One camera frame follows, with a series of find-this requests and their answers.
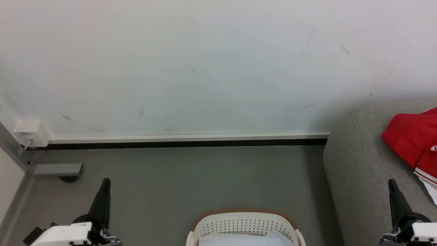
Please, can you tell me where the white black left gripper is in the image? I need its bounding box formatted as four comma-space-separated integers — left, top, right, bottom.
30, 178, 122, 246

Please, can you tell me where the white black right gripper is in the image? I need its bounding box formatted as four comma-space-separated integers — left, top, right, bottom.
378, 178, 437, 246

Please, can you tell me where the red garment with white trim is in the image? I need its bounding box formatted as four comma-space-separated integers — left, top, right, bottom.
381, 107, 437, 205

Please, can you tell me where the white perforated laundry basket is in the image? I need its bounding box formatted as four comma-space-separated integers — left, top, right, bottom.
186, 208, 306, 246

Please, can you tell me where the pale white clothing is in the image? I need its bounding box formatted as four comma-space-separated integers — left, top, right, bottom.
198, 230, 294, 246

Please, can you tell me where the grey fabric sofa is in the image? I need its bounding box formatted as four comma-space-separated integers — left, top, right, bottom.
322, 100, 437, 246

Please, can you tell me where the white and black baseboard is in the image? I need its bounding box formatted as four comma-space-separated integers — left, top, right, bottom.
27, 131, 331, 150

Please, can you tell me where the grey framed beige panel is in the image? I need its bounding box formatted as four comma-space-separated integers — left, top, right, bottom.
0, 121, 35, 241

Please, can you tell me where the white wall socket box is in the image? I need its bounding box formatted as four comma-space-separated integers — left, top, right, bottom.
12, 119, 51, 148

